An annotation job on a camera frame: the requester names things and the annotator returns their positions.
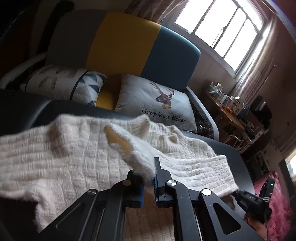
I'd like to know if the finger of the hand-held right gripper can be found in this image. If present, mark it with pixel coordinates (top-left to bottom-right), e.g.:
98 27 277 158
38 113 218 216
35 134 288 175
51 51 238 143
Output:
233 190 266 211

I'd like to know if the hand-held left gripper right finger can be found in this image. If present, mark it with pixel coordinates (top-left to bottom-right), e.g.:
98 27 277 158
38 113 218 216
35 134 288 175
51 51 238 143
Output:
154 157 264 241

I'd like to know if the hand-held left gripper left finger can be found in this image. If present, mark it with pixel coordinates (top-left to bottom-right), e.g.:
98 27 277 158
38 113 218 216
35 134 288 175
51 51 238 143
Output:
35 170 144 241

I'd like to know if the cream knit sweater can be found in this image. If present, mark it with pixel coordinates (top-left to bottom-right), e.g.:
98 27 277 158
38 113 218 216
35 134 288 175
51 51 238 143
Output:
0 114 238 241

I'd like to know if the pink fluffy garment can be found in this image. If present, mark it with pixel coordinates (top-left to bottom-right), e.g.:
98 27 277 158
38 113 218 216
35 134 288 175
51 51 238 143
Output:
254 171 296 241

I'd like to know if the small bright window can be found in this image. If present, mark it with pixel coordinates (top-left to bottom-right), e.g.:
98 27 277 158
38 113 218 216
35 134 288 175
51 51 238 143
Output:
285 158 296 183

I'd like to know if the cluttered wooden side table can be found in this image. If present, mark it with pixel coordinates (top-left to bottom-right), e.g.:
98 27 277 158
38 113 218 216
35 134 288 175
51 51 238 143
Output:
205 82 271 153

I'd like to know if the deer print pillow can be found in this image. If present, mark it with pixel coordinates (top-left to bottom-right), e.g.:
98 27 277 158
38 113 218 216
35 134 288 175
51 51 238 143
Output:
114 74 197 133

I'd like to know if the sheer curtain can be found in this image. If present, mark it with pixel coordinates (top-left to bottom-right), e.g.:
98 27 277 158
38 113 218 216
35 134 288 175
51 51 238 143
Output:
231 14 285 102

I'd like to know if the triangle pattern pillow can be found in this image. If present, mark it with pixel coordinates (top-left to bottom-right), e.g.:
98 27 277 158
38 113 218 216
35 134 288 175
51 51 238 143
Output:
20 65 108 107

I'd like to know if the grey yellow blue sofa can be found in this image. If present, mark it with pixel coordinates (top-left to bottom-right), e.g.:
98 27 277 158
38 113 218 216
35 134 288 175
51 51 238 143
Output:
0 9 219 139

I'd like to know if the large barred window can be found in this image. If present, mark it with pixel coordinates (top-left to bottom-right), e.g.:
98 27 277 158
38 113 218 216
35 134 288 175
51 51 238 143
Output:
174 0 264 71

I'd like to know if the patterned curtain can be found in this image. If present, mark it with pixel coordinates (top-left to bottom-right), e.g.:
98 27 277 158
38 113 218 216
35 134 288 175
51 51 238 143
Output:
125 0 188 24

